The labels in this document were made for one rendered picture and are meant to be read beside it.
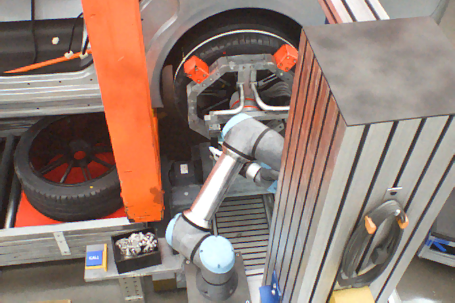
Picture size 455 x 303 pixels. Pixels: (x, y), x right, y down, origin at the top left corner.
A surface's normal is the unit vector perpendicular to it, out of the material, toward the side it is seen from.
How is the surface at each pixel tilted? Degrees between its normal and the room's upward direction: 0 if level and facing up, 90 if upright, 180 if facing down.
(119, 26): 90
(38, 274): 0
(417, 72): 0
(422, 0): 90
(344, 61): 0
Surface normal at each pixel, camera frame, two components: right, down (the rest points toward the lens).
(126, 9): 0.13, 0.73
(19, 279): 0.02, -0.68
